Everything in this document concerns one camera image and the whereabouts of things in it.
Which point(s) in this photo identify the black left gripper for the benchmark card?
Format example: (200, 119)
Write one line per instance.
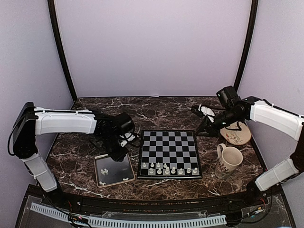
(117, 157)

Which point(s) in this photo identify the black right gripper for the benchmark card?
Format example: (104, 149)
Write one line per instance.
(206, 125)

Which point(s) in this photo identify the metal tray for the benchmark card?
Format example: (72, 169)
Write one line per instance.
(117, 170)

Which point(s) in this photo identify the black grey chessboard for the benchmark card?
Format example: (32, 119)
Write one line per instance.
(176, 148)

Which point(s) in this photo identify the white king chess piece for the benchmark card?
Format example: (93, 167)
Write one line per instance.
(173, 170)

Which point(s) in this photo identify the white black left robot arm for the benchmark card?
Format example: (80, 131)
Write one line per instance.
(114, 131)

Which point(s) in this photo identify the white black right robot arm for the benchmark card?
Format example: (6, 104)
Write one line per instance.
(286, 137)

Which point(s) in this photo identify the white chess piece cluster left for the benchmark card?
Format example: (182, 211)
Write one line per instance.
(104, 171)

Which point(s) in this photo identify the round wooden bird coaster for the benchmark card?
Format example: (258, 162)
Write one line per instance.
(236, 134)

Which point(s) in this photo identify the cream floral mug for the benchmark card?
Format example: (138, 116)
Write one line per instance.
(229, 159)

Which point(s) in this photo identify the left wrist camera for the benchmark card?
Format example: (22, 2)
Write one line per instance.
(126, 138)

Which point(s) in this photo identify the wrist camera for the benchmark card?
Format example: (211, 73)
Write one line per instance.
(202, 111)
(126, 138)

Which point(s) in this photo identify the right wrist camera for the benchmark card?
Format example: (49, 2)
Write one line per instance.
(202, 111)

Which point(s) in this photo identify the black right frame post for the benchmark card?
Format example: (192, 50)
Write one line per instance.
(247, 44)

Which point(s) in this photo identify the black frame post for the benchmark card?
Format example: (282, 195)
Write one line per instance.
(60, 49)
(247, 44)

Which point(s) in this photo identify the white slotted cable duct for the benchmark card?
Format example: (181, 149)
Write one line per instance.
(124, 220)

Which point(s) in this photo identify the black left frame post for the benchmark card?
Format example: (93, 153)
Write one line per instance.
(60, 49)

